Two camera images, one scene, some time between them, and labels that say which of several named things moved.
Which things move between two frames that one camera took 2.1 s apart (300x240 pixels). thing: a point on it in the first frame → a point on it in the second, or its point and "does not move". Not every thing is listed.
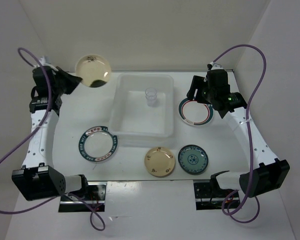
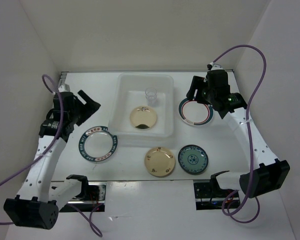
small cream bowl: [94, 70] → [143, 117]
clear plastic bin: [142, 106] does not move
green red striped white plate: [194, 113] does not move
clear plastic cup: [151, 95] does not move
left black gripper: [73, 80] → [91, 107]
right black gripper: [197, 83] does not move
